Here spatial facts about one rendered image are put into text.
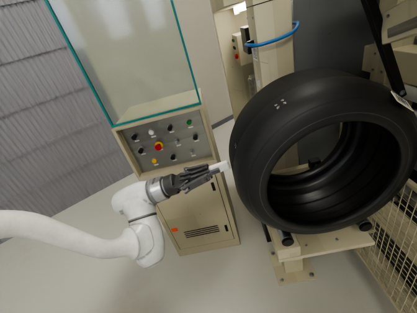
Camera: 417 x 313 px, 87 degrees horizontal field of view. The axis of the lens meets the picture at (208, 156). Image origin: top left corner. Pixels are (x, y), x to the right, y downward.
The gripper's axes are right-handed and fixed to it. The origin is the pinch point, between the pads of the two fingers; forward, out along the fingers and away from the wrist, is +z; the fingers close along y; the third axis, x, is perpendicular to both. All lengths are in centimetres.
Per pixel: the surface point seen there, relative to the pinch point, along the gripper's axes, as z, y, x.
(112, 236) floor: -154, 98, 102
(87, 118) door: -162, 207, 0
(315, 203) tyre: 29.8, 4.3, 36.5
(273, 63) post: 31.6, 26.3, -18.6
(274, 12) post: 36, 26, -34
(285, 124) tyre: 22.0, -10.6, -12.6
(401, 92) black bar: 73, 20, 9
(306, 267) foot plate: 22, 27, 126
